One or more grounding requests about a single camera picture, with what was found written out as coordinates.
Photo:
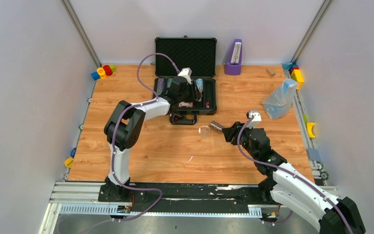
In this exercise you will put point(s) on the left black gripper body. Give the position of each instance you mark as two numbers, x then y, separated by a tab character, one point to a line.
190	92

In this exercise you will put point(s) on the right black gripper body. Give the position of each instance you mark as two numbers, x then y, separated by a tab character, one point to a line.
243	137

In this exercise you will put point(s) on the red playing card box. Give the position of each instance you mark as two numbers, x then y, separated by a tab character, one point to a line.
185	105

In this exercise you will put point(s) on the light blue chip stack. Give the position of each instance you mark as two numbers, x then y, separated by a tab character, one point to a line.
200	86

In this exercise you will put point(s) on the purple chip stack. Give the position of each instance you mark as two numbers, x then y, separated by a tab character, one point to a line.
160	85

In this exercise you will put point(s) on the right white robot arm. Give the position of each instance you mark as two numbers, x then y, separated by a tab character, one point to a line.
327	213

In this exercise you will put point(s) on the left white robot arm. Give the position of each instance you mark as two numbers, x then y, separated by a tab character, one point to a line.
125	124

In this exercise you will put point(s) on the black poker set case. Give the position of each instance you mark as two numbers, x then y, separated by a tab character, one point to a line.
198	54

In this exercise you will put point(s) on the brown chip stack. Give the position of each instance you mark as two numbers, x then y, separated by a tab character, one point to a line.
216	126

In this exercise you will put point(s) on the clear round dealer button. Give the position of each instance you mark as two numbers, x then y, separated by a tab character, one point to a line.
204	130

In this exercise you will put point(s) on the black red case tag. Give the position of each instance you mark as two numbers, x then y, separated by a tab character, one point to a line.
178	119

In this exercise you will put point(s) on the clear plastic bag blue contents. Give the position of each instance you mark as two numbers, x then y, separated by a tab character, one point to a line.
278	103

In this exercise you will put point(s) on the purple metronome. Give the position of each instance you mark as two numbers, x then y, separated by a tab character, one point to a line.
233	59

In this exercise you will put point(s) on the small wooden block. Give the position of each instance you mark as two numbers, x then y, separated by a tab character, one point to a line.
271	72

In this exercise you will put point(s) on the coloured toy blocks stack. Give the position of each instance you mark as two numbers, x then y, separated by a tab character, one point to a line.
295	73

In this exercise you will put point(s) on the coloured toy cylinders cluster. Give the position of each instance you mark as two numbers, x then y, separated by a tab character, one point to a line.
103	72

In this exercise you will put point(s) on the black caster wheels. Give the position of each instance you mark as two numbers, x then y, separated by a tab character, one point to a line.
323	174

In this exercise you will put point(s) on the yellow blue round tags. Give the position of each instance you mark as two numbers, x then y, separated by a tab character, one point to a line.
68	162

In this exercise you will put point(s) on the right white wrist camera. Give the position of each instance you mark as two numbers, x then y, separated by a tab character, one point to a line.
254	118

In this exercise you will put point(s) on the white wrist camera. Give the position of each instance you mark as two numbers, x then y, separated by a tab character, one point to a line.
186	73
254	118

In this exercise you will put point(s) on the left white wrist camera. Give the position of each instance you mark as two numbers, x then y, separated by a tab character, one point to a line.
186	73

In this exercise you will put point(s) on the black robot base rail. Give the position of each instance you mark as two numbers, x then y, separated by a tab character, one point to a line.
187	200

